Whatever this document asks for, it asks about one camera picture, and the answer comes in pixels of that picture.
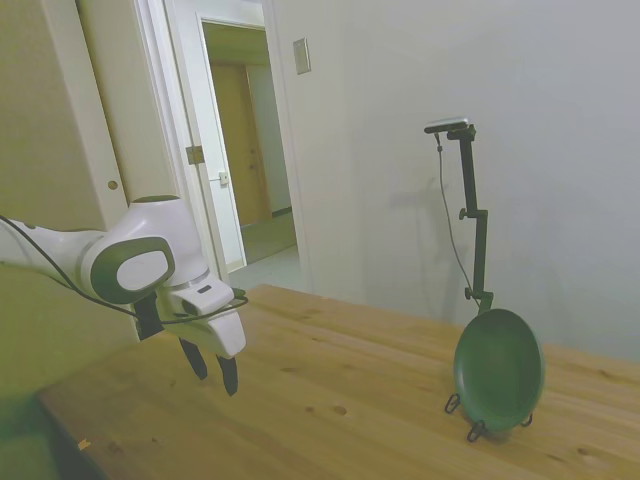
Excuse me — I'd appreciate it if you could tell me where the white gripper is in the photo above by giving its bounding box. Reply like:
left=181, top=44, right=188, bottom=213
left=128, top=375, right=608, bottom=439
left=174, top=305, right=248, bottom=398

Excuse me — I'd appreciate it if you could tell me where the green plate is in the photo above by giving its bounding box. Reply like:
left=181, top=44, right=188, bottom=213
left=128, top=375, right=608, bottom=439
left=452, top=308, right=546, bottom=435

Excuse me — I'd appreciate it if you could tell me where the brown wooden door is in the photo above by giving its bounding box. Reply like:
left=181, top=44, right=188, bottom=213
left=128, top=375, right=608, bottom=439
left=209, top=62, right=274, bottom=227

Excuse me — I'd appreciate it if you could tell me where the white open door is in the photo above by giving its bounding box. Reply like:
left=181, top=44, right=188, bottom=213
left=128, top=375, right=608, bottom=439
left=0, top=0, right=136, bottom=236

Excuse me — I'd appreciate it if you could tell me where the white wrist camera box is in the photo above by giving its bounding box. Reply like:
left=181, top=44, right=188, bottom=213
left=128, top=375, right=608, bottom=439
left=168, top=278, right=236, bottom=321

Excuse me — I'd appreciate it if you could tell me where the black cable bracket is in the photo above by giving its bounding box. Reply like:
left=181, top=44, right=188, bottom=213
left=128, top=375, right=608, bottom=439
left=135, top=294, right=165, bottom=342

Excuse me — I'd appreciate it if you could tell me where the black wire plate stand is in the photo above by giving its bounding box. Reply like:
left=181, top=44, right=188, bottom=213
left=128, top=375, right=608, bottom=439
left=443, top=393, right=534, bottom=443

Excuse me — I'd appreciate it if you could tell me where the white door frame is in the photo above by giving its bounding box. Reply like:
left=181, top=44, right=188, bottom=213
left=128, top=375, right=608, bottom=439
left=134, top=0, right=312, bottom=294

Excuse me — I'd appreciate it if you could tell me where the grey camera cable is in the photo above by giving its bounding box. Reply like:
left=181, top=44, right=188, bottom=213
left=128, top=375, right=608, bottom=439
left=433, top=130, right=476, bottom=287

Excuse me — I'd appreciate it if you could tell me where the wall switch plate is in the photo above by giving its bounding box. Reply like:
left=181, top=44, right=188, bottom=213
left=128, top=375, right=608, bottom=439
left=292, top=37, right=312, bottom=76

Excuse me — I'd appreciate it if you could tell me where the black camera stand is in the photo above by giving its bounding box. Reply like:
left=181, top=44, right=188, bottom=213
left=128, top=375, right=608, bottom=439
left=446, top=124, right=496, bottom=316

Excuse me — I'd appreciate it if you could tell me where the silver exterior camera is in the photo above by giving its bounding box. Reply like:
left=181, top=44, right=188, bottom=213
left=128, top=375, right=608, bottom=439
left=423, top=116, right=472, bottom=135

